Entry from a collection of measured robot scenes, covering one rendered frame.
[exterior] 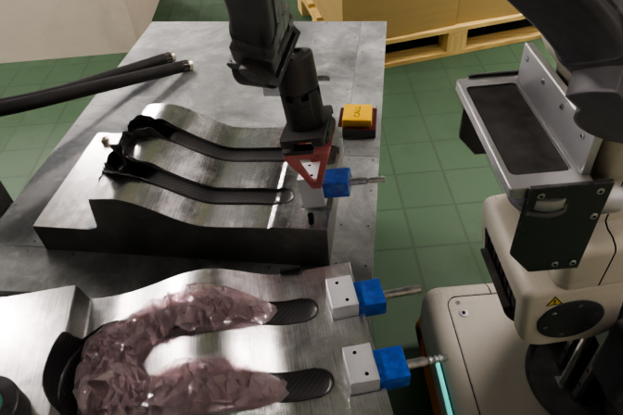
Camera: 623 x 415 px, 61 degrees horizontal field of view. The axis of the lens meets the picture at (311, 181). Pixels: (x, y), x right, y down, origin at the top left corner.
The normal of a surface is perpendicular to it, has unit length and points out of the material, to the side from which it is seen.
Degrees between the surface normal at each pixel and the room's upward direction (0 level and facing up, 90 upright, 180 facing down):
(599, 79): 44
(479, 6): 90
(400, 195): 0
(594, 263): 90
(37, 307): 0
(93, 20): 90
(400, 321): 0
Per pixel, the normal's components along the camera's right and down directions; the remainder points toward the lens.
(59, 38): 0.06, 0.67
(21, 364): -0.07, -0.74
